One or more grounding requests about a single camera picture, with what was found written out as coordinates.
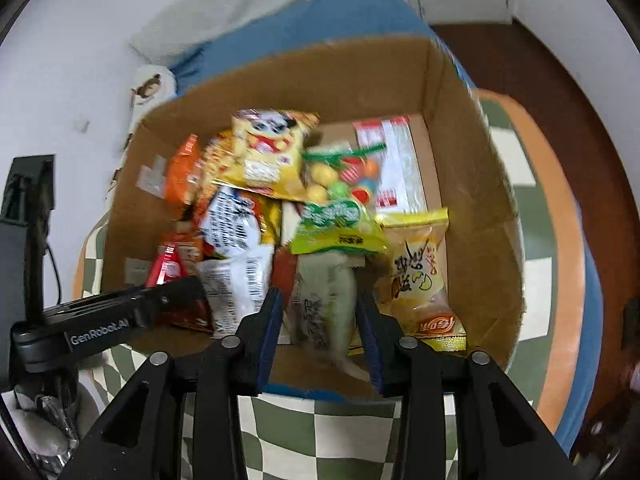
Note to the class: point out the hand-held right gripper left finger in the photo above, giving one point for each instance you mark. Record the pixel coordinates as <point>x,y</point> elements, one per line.
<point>267,345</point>

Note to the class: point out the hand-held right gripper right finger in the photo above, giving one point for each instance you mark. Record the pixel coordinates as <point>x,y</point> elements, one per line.
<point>372,355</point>

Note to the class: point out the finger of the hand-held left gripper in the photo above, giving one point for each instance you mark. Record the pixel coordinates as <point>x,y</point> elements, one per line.
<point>170,295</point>

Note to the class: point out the small red snack packet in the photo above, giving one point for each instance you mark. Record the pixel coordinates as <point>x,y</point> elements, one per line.
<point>167,267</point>

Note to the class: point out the pale green snack packet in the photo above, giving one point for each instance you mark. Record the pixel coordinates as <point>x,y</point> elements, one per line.
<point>320,310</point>

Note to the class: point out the red silver snack packet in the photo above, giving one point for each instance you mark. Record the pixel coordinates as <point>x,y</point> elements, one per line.
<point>400,160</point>

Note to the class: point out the brown cardboard box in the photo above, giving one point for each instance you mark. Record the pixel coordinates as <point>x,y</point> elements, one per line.
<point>350,80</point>

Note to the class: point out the brown orange snack packet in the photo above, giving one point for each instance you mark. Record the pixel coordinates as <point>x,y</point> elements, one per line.
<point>187,240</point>

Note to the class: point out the white barcode snack packet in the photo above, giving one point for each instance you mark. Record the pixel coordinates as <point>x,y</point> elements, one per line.
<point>230,290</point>

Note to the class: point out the dark red snack packet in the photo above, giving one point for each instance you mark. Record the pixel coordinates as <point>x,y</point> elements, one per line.
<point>282,270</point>

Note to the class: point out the yellow pastry packet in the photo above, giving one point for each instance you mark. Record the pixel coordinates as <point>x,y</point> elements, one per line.
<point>415,270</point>

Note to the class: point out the yellow red snack packet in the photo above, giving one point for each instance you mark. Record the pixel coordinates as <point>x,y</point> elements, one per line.
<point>235,220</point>

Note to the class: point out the yellow cartoon snack packet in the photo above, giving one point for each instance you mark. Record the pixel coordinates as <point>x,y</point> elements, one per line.
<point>265,155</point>

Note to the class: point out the clear bag of colourful candy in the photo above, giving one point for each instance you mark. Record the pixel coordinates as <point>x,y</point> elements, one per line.
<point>345,175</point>

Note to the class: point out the green white checkered mat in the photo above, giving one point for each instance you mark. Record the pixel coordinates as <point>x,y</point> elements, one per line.
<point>540,240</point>

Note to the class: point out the white brown printed pillow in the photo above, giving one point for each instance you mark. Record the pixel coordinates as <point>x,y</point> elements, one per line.
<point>150,77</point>

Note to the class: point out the white blanket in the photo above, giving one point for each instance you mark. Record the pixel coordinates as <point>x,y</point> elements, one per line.
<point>225,10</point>

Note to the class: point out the blue bed sheet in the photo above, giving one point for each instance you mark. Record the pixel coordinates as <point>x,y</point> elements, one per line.
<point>340,15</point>

